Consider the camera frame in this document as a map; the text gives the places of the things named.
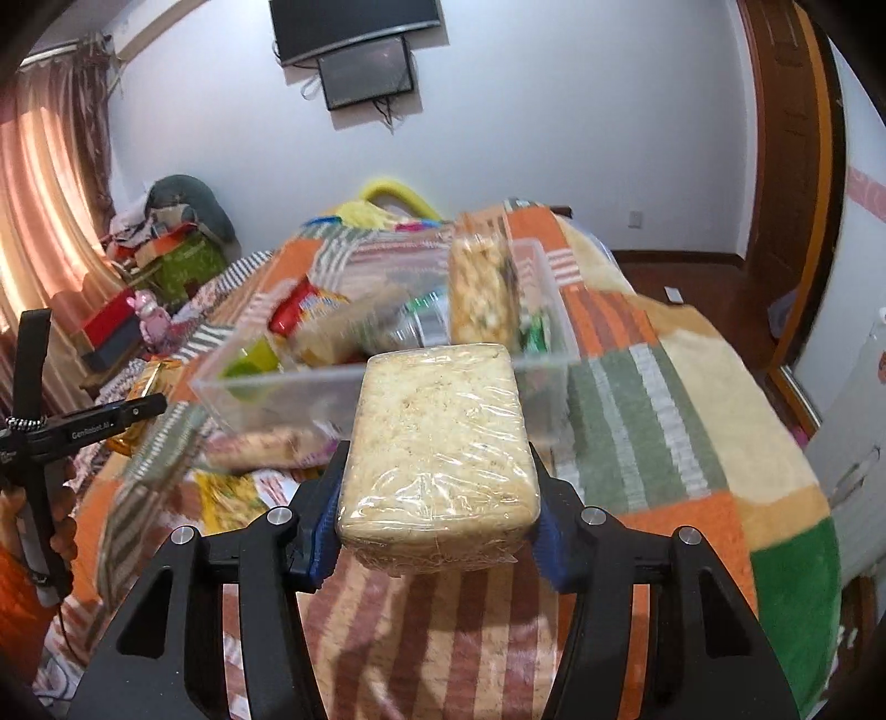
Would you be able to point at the large black television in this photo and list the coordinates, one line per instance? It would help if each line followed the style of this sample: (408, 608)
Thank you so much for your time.
(346, 24)

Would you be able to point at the blue white snack packet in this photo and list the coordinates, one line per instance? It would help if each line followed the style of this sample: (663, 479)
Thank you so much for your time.
(422, 322)

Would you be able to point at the beige snack bar packet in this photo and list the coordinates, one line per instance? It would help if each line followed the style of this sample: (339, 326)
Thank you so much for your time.
(263, 446)

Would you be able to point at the pile of clothes and bags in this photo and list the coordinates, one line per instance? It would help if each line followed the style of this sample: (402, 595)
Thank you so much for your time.
(197, 201)

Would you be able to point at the red box with dark base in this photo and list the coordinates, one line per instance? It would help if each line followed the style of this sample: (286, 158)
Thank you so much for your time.
(111, 329)

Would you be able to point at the white object on floor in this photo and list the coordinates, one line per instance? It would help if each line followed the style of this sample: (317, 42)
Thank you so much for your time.
(675, 295)

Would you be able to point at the red snack packet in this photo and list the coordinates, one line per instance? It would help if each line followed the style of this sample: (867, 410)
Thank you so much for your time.
(304, 308)

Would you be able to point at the green patterned bag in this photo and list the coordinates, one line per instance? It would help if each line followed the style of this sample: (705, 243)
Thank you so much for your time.
(194, 266)

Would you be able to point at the yellow foam tube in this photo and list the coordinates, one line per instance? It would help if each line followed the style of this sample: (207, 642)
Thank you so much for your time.
(398, 190)

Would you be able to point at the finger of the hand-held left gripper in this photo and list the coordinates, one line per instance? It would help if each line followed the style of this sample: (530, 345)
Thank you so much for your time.
(145, 407)

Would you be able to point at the orange striped curtain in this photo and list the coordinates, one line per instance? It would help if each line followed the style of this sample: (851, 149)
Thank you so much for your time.
(41, 194)

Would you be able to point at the small black monitor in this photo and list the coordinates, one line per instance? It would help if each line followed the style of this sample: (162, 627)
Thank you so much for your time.
(367, 73)

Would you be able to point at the clear plastic container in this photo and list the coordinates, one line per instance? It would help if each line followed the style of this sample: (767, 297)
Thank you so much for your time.
(291, 401)

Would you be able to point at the wooden door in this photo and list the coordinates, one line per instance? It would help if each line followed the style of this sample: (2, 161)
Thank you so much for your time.
(796, 208)

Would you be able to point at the clear bag of yellow puffs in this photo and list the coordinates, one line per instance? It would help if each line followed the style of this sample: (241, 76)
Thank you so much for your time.
(481, 284)

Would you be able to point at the white wall socket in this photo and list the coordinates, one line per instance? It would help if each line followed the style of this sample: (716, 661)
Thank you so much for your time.
(635, 219)

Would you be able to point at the brown patterned curtain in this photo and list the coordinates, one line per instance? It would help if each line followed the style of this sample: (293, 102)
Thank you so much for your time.
(97, 131)

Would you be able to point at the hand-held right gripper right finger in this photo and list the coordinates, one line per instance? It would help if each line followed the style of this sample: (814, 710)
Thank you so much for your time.
(550, 547)

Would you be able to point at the yellow snack packet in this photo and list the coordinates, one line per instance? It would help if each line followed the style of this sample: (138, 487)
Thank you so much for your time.
(232, 502)

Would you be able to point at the beige cake block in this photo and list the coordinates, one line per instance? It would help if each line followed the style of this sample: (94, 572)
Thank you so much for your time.
(436, 443)

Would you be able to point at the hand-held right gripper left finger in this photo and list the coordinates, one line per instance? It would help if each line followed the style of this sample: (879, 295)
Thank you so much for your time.
(324, 540)

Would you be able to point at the pink plush toy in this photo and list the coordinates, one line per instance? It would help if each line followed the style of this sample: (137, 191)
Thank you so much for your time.
(152, 315)

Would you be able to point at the person's left forearm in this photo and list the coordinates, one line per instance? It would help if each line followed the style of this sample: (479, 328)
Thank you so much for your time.
(24, 616)

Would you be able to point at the person's left hand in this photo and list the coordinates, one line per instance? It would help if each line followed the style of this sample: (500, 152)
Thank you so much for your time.
(64, 536)

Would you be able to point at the patchwork blanket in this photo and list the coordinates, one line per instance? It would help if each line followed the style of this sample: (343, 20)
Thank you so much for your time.
(637, 415)

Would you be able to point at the white wardrobe door pink hearts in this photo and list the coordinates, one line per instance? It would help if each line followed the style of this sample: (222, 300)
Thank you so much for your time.
(862, 242)

